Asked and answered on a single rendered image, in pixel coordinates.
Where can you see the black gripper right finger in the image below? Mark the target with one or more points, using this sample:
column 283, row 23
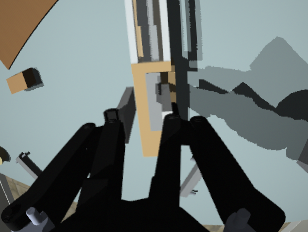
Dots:
column 239, row 204

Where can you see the brown clipboard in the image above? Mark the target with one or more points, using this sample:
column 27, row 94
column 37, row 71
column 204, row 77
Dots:
column 18, row 19

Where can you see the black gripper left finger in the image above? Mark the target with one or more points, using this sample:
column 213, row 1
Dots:
column 54, row 191

